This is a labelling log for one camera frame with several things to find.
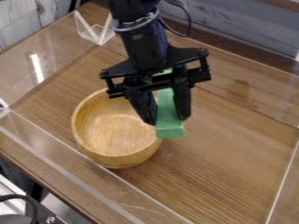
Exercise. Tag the green rectangular block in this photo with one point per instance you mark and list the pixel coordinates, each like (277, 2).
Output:
(170, 126)

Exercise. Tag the clear acrylic tray wall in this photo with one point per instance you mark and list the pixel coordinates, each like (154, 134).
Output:
(105, 198)

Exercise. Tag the brown wooden bowl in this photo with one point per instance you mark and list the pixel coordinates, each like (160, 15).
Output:
(110, 133)

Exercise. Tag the clear acrylic corner bracket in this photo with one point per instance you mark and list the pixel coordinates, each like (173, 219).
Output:
(98, 34)

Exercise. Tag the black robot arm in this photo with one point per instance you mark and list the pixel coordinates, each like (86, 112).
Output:
(137, 8)

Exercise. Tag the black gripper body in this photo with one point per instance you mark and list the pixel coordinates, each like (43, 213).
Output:
(157, 65)

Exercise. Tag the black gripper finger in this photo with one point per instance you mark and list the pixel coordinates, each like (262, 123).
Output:
(182, 99)
(145, 105)

